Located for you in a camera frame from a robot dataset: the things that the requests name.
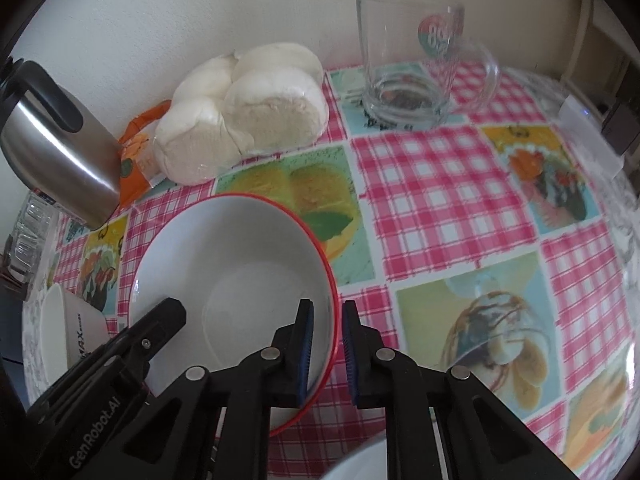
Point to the pink plaid printed tablecloth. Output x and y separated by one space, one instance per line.
440 185

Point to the black adapter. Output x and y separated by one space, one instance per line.
622 127

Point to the light blue bowl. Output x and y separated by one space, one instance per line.
355 465

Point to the glass mug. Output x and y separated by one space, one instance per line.
400 75

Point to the white power bank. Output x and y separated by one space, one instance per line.
585 130

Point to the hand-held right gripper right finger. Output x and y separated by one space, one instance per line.
351 355

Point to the orange snack packet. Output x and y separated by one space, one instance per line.
137 160

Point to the bag of steamed buns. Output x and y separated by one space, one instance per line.
240 110

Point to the white square bowl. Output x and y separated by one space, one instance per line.
60 330

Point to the red rimmed strawberry bowl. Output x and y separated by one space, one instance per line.
225 270

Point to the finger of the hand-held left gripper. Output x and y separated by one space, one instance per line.
150 332

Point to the stainless steel thermos jug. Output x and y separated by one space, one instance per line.
60 160

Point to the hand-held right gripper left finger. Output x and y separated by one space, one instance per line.
305 355

